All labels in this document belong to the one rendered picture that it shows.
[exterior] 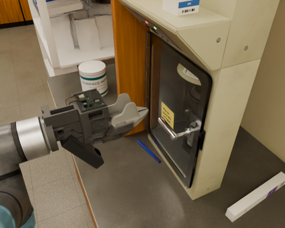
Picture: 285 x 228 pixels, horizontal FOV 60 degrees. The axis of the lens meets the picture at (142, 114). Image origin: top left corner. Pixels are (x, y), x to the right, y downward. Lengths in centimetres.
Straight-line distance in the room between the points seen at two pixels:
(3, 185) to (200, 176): 52
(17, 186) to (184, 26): 39
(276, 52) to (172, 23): 61
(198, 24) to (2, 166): 41
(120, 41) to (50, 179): 158
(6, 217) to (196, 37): 39
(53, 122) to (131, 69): 47
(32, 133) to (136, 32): 50
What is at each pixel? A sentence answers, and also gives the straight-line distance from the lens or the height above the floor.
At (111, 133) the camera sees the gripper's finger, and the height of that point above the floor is 132.
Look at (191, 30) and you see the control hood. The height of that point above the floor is 150.
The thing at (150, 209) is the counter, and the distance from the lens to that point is 83.
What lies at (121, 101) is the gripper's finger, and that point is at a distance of 53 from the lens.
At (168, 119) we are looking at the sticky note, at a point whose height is 117.
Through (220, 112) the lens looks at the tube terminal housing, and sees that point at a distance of 62.
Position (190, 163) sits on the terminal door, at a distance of 73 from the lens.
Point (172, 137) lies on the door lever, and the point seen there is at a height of 120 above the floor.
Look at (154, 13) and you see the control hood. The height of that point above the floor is 151.
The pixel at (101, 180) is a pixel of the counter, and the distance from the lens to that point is 90.
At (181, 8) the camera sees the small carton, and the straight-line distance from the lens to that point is 50.
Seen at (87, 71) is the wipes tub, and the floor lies 109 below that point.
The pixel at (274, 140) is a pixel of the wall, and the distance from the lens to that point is 111.
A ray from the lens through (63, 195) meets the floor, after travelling 207.
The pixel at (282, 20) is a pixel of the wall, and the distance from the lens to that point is 98.
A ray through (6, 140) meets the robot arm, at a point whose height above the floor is 136.
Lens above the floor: 165
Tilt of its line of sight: 38 degrees down
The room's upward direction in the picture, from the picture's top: straight up
